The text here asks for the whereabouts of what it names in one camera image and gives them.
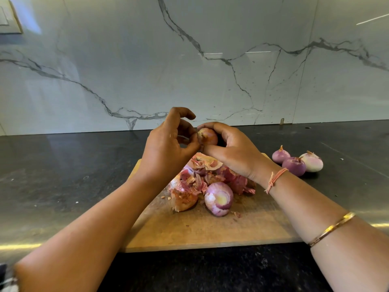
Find person's left hand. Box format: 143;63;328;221
139;107;201;187

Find person's right hand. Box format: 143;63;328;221
196;121;280;187

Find pile of onion peels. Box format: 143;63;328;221
168;152;257;213

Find small red onion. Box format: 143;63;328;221
271;145;292;165

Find red onion with pale patch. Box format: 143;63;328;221
204;182;235;218

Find brownish red onion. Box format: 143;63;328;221
299;150;325;173

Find person's right forearm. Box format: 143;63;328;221
264;172;389;292

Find person's left forearm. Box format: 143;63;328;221
13;176;160;292

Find wooden cutting board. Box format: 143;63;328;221
123;154;301;253

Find gold bangle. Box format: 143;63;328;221
307;211;357;248

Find black white plaid sleeve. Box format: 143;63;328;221
0;275;19;292

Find orange thread bracelet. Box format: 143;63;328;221
264;167;289;196

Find white wall switch plate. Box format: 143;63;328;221
0;0;24;34

